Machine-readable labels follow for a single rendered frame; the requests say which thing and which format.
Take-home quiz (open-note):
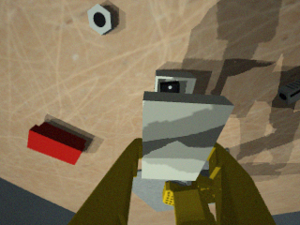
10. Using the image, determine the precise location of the grey hex nut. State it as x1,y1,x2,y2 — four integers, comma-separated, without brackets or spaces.
87,4,114,35

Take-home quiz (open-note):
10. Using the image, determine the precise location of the black usb stick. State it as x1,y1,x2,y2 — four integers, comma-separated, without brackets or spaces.
160,81,180,93

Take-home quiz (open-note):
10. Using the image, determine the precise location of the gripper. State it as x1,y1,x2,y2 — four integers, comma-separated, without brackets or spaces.
68,138,277,225

